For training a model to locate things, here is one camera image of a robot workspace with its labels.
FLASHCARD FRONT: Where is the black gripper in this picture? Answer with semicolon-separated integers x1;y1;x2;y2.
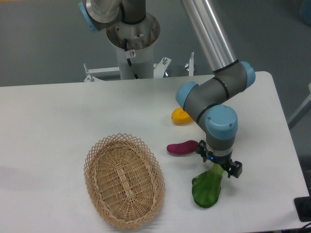
195;140;242;178

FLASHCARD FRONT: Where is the green leafy bok choy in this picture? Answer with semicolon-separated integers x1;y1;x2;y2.
191;164;224;208

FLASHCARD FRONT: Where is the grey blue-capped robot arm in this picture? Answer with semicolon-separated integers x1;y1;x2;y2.
78;0;256;177

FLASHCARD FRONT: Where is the purple sweet potato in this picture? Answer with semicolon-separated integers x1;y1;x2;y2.
166;140;198;156

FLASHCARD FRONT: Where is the yellow mango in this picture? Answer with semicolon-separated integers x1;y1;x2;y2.
171;107;193;125

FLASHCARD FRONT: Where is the black device at table edge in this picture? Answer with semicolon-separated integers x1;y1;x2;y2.
294;196;311;222

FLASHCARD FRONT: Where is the woven wicker basket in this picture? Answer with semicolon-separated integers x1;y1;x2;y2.
84;133;166;229

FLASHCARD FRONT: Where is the white frame leg at right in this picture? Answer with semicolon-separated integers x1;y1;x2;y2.
287;84;311;130

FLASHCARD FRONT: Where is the white pedestal base bracket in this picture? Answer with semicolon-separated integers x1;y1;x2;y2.
83;51;196;82

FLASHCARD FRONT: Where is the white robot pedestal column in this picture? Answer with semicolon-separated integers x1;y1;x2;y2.
106;13;160;68

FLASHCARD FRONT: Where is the black pedestal cable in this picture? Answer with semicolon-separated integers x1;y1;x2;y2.
123;38;140;80

